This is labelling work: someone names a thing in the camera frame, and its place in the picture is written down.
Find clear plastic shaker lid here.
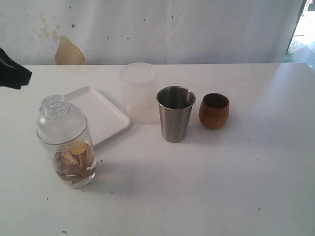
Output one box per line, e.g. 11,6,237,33
36,94,88,145

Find clear plastic shaker cup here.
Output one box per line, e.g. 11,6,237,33
40,131,96,188

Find brown wooden blocks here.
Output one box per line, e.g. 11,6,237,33
53,145,96,178

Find stainless steel cup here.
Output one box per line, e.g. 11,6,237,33
156,86,196,143

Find round wooden cup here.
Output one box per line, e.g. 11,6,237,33
199,93,229,130

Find white backdrop sheet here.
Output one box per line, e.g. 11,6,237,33
0,0,305,65

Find white rectangular tray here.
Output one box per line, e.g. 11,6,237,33
64,87,130,146

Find translucent white plastic cup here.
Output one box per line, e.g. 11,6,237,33
119,62,158,124

